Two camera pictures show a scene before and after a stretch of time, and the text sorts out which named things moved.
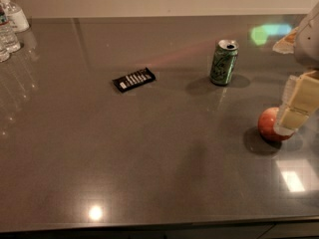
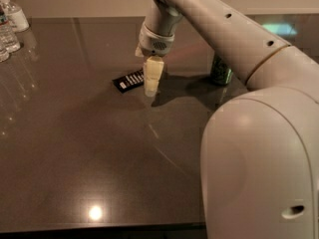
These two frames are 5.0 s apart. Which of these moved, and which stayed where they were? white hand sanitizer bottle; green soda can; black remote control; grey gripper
Moved: grey gripper
Stayed: white hand sanitizer bottle; black remote control; green soda can
